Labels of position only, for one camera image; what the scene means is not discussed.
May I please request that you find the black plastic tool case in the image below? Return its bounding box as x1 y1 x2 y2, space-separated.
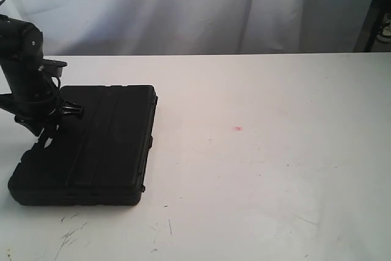
8 85 158 206

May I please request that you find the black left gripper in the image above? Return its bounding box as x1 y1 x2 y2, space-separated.
1 91 84 136

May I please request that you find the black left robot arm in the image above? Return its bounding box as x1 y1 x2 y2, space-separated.
1 15 84 138

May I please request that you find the white backdrop curtain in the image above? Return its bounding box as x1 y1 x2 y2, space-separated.
1 0 371 55

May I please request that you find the white and black sneaker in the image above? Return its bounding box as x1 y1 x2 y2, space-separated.
376 13 391 43

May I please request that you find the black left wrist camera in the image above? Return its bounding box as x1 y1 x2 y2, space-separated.
42 59 67 78

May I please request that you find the black metal stand pole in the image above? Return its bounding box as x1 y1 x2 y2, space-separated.
364 0 388 53

